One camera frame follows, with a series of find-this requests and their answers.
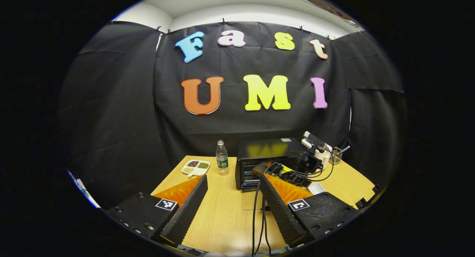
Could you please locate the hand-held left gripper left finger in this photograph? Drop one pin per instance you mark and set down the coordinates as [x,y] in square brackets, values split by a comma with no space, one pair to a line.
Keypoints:
[185,212]

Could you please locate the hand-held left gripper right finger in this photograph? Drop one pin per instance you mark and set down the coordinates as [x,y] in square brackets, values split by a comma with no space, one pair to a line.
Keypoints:
[278,212]

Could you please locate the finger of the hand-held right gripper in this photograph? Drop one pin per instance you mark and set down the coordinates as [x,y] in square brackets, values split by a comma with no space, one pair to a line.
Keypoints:
[293,179]

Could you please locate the lettuce sandwich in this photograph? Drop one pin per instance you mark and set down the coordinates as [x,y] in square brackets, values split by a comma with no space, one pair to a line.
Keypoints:
[259,168]

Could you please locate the black electric oven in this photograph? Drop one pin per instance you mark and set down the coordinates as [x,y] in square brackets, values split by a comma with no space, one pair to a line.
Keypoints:
[267,149]

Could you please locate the metal utensil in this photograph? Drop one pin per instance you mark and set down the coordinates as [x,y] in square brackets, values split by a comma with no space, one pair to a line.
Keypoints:
[345,149]

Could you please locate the white divided dish with beans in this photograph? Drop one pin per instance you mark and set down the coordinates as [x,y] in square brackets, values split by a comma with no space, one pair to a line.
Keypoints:
[195,169]

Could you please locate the clear plastic water bottle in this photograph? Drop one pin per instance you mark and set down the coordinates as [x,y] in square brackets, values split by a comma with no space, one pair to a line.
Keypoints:
[222,162]

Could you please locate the black backdrop cloth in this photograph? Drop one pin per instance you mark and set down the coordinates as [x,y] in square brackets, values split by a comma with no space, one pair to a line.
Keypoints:
[230,64]

